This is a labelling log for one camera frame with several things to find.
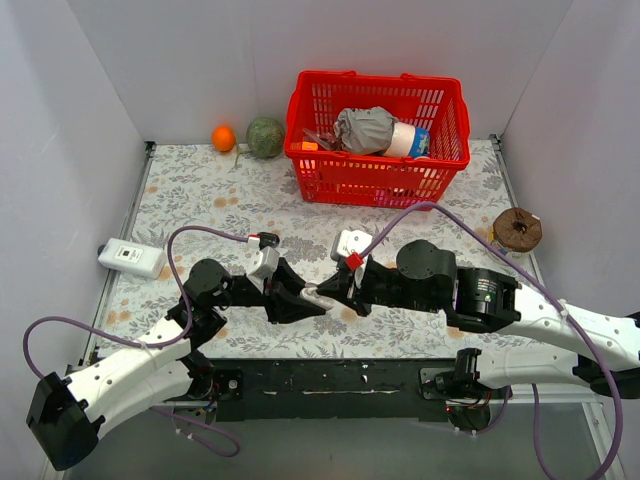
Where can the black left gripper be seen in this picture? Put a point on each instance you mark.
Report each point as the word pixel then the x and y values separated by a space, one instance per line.
pixel 273 293

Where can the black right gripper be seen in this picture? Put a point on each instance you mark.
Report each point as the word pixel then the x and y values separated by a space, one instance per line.
pixel 360 284

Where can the white earbud charging case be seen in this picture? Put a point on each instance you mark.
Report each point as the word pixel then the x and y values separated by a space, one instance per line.
pixel 310 294

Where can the black earbud charging case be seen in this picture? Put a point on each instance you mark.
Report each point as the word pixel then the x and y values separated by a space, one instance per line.
pixel 268 239

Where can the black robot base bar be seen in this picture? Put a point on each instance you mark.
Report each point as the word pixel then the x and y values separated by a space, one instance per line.
pixel 261 389

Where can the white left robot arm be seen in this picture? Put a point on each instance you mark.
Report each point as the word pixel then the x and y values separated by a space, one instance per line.
pixel 68 416

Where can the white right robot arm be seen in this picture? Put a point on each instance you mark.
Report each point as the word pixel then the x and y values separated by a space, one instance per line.
pixel 482 301

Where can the orange item in basket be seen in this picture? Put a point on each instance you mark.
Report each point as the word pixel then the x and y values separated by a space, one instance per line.
pixel 308 146

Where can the red plastic shopping basket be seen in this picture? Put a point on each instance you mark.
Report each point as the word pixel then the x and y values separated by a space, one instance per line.
pixel 332 175

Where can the grey crumpled bag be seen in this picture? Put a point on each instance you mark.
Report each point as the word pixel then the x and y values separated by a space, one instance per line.
pixel 364 131

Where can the pink blue cup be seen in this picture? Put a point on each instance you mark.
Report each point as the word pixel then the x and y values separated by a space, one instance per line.
pixel 408 141

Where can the green melon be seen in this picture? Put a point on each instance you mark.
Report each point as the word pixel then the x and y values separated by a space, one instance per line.
pixel 265 137

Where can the orange fruit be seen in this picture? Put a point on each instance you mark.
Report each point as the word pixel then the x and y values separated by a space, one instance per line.
pixel 223 138

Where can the white rectangular device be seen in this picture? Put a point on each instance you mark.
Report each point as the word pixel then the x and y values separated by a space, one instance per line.
pixel 132 258

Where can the jar with brown lid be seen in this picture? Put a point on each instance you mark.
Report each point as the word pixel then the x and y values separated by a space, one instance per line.
pixel 515 233

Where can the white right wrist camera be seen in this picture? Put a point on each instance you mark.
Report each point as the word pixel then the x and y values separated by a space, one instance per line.
pixel 347 250

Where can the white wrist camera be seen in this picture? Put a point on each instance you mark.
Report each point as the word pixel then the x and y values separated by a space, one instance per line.
pixel 263 264
pixel 347 250

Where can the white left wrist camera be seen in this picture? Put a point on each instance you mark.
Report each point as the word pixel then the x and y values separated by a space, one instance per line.
pixel 263 264

